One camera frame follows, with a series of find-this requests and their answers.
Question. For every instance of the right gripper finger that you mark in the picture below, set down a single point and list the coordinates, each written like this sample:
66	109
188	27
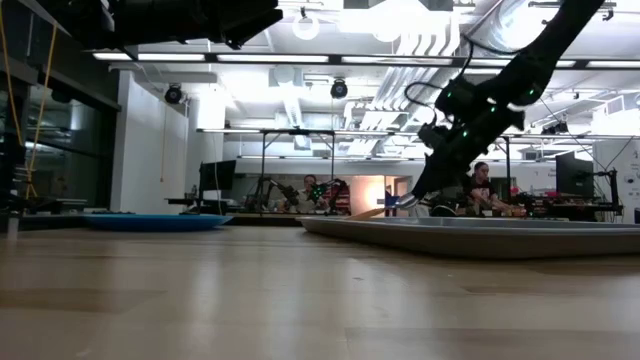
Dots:
440	180

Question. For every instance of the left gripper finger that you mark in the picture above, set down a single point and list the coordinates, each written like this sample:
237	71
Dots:
265	15

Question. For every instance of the blue round plate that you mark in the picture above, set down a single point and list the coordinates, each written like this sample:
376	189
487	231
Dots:
155	222

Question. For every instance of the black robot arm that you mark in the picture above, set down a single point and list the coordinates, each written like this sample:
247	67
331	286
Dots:
280	190

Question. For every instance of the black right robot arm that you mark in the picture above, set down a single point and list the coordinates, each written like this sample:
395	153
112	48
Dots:
550	40

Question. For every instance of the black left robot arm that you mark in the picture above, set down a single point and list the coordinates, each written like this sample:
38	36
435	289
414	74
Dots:
150	20

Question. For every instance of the grey plastic tray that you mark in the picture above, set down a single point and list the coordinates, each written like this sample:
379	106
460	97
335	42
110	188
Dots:
475	237

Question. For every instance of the person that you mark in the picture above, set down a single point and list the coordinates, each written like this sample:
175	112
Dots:
482	187
307	192

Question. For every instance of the blue bin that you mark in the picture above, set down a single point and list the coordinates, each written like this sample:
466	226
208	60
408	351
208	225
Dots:
391	204

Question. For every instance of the black ceiling spot light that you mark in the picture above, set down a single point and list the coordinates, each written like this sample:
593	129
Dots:
173	94
339	89

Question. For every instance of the black computer monitor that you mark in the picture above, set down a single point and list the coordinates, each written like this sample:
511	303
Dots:
217	175
574	175

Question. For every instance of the cluttered workbench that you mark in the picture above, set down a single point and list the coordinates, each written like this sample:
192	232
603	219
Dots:
570	207

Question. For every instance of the black metal frame stand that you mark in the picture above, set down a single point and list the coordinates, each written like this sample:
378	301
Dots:
297	132
507	165

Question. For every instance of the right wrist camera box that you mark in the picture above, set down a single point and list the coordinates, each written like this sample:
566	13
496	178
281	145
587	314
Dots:
432	135

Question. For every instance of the black aluminium rig frame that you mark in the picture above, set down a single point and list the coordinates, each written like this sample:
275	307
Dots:
265	220

